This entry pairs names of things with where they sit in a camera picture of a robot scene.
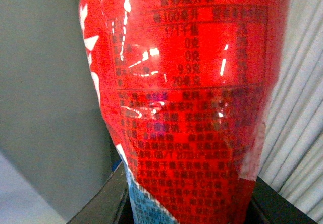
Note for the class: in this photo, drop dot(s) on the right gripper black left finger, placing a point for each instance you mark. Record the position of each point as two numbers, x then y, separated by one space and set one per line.
105 206

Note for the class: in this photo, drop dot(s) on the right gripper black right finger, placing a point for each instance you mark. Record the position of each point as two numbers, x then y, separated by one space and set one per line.
268 207

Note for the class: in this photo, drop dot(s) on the red labelled drink bottle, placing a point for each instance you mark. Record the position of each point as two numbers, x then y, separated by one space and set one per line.
183 87

